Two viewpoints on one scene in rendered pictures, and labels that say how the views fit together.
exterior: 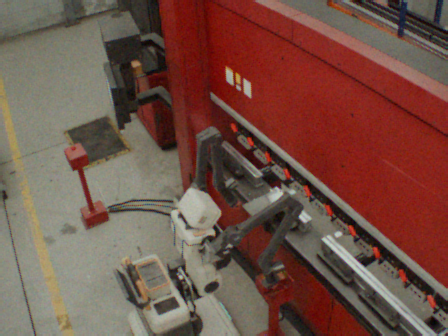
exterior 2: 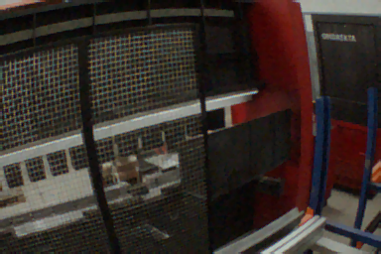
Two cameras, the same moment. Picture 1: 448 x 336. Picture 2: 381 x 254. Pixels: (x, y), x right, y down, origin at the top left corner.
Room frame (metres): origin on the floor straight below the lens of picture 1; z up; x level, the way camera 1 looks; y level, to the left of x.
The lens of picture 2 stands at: (2.22, -2.97, 1.91)
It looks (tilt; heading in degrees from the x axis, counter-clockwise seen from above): 14 degrees down; 80
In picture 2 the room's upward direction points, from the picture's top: 5 degrees counter-clockwise
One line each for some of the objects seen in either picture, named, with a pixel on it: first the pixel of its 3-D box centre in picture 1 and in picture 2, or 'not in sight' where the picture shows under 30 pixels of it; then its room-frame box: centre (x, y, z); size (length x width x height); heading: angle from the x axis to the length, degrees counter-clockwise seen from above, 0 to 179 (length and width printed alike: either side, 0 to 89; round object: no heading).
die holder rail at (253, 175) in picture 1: (240, 163); not in sight; (3.03, -0.13, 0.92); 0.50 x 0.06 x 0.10; 28
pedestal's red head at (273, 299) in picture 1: (274, 284); not in sight; (2.01, -0.26, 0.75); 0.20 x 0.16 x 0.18; 23
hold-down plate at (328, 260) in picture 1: (335, 266); not in sight; (1.99, -0.63, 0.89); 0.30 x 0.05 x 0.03; 28
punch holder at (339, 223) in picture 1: (345, 216); (102, 149); (2.04, -0.66, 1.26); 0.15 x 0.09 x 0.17; 28
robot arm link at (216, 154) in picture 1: (217, 161); not in sight; (2.45, 0.03, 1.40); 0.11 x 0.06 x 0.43; 24
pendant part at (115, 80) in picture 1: (117, 94); not in sight; (3.35, 0.73, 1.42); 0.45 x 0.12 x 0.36; 16
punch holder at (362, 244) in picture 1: (368, 237); (79, 155); (1.87, -0.76, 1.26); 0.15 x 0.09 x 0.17; 28
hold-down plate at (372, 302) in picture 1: (378, 309); not in sight; (1.64, -0.82, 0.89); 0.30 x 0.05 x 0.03; 28
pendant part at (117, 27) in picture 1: (125, 76); not in sight; (3.42, 0.66, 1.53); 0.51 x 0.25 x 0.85; 16
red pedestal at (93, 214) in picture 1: (84, 185); not in sight; (3.54, 1.25, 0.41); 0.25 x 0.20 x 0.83; 118
